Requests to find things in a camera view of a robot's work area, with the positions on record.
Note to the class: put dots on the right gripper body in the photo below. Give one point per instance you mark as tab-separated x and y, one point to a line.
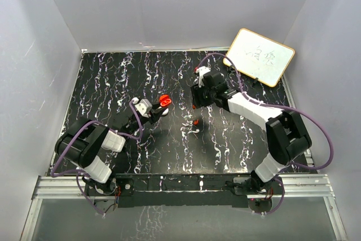
203	97

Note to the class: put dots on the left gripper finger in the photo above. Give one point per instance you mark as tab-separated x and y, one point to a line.
157	107
158	114

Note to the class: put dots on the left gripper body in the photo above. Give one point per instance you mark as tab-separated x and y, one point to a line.
148	118

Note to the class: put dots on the orange earbud charging case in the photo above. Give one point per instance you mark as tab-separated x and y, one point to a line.
165	101

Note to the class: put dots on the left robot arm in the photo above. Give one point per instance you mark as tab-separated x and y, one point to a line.
81	143

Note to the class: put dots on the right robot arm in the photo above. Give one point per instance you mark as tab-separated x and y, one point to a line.
287	136

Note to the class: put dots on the white round disc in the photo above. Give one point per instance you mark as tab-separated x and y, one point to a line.
166	111

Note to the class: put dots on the small whiteboard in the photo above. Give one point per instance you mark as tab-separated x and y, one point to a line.
259	57

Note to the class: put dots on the black base bar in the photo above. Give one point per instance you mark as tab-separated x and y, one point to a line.
140	190

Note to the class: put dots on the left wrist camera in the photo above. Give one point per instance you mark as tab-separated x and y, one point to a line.
143	106

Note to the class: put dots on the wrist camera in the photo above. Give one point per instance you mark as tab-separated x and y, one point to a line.
201	71
143	106

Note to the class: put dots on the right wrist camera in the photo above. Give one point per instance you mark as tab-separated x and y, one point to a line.
201	71

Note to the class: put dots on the aluminium rail frame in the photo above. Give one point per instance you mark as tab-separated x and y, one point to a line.
221	143

